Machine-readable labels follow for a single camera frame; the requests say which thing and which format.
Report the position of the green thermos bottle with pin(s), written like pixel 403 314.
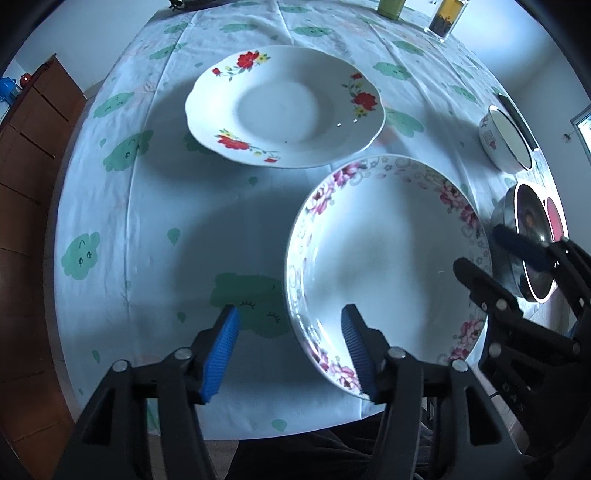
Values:
pixel 390 8

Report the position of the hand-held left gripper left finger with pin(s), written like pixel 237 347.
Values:
pixel 221 350

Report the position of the stainless steel bowl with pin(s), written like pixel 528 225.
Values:
pixel 528 217

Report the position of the white plate with pink flowers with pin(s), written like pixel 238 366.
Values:
pixel 392 254

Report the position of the blue toy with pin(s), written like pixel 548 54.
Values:
pixel 7 88

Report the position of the black smartphone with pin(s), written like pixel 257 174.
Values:
pixel 515 115

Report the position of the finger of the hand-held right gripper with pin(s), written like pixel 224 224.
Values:
pixel 489 290
pixel 521 249

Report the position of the pink bowl with red rim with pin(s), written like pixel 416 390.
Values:
pixel 556 217

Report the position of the white tablecloth with green clouds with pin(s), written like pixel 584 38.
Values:
pixel 184 207

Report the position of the brown wooden cabinet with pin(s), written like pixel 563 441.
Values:
pixel 32 161

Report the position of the white enamel bowl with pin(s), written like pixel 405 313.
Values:
pixel 501 138

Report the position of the glass tea bottle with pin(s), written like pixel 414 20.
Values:
pixel 445 21

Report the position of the white plate with red flowers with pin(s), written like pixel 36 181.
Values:
pixel 277 110

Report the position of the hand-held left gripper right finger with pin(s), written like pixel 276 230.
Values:
pixel 358 353

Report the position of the window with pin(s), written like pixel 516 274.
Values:
pixel 584 124

